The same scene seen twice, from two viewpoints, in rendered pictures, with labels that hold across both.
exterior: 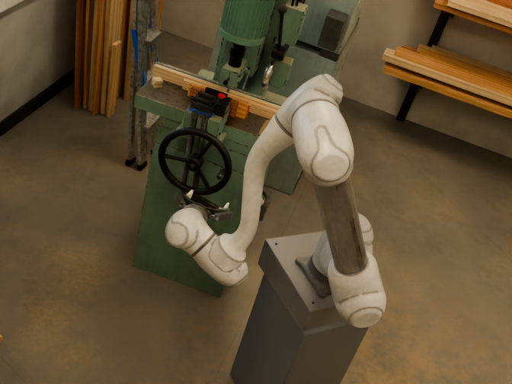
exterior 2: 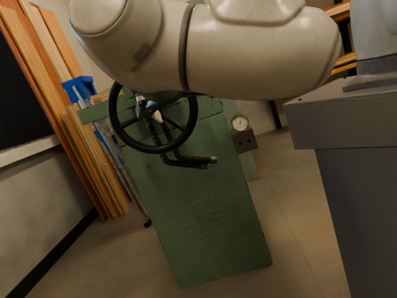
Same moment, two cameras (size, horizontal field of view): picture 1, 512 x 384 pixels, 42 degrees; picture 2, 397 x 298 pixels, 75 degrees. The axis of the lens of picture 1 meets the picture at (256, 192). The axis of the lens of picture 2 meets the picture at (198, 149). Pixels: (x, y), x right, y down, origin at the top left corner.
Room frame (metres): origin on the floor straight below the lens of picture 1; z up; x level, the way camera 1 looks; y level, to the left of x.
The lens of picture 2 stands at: (1.19, 0.14, 0.83)
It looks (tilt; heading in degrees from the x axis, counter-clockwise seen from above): 12 degrees down; 1
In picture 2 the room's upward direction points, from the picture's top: 20 degrees counter-clockwise
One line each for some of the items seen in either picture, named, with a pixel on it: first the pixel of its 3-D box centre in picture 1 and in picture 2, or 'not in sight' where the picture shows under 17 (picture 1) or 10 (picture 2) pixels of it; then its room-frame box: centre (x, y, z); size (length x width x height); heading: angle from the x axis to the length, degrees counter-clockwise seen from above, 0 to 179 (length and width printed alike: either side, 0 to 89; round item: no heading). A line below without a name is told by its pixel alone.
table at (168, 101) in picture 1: (209, 118); (152, 92); (2.26, 0.26, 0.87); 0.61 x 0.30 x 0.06; 85
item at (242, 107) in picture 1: (222, 102); not in sight; (2.29, 0.23, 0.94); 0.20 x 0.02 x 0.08; 85
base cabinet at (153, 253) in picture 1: (208, 190); (200, 184); (2.49, 0.22, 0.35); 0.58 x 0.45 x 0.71; 175
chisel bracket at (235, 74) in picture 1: (233, 73); not in sight; (2.39, 0.22, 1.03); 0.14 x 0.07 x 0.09; 175
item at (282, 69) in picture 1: (279, 71); not in sight; (2.54, 0.05, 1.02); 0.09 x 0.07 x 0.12; 85
